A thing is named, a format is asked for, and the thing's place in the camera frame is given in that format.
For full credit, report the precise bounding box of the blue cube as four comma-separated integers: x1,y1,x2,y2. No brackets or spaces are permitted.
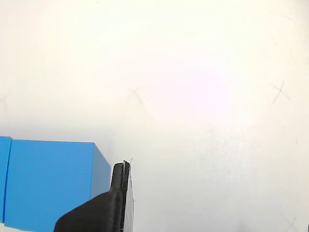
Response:
4,139,112,232
0,136,13,224

